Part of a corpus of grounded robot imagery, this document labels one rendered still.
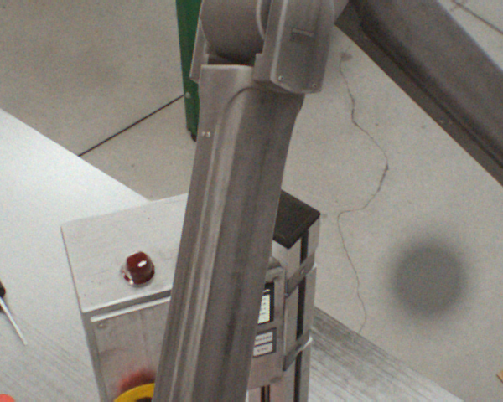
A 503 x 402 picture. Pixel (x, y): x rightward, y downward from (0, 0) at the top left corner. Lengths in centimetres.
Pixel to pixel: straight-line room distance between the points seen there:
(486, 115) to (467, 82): 3
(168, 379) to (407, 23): 30
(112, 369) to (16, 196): 90
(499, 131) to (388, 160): 207
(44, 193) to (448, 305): 120
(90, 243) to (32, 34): 244
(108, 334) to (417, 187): 205
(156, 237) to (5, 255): 84
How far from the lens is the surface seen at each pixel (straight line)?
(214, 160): 69
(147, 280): 83
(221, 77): 69
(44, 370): 156
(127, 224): 87
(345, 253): 268
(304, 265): 87
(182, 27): 263
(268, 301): 86
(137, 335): 85
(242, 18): 69
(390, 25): 75
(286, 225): 83
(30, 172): 178
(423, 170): 287
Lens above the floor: 216
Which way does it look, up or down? 51 degrees down
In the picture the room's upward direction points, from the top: straight up
